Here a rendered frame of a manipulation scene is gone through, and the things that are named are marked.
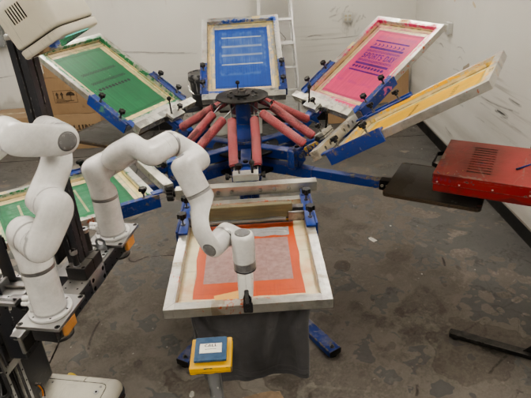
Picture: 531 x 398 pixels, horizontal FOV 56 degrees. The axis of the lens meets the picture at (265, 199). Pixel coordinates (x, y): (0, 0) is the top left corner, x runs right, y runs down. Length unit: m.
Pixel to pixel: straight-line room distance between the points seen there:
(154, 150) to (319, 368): 1.72
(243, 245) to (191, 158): 0.32
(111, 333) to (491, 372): 2.17
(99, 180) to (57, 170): 0.38
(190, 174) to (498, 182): 1.37
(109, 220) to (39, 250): 0.52
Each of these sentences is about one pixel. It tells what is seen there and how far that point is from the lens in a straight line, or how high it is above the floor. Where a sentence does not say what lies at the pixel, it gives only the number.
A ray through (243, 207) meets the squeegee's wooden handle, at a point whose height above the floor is 1.05.
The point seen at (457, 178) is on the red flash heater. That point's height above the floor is 1.10.
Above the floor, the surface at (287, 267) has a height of 0.96.
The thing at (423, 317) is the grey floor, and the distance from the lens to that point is 3.29.
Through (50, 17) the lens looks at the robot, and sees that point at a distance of 1.40.
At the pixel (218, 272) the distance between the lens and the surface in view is 1.98.
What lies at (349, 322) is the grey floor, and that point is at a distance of 3.18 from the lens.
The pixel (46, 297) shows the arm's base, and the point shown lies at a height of 1.22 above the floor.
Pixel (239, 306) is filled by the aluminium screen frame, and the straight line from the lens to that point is 1.76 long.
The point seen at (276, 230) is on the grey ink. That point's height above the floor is 0.96.
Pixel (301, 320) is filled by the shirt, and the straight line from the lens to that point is 1.94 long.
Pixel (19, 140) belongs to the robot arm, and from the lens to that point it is 1.35.
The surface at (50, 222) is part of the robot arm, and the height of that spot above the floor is 1.47.
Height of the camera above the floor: 2.10
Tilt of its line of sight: 28 degrees down
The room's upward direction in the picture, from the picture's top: 3 degrees counter-clockwise
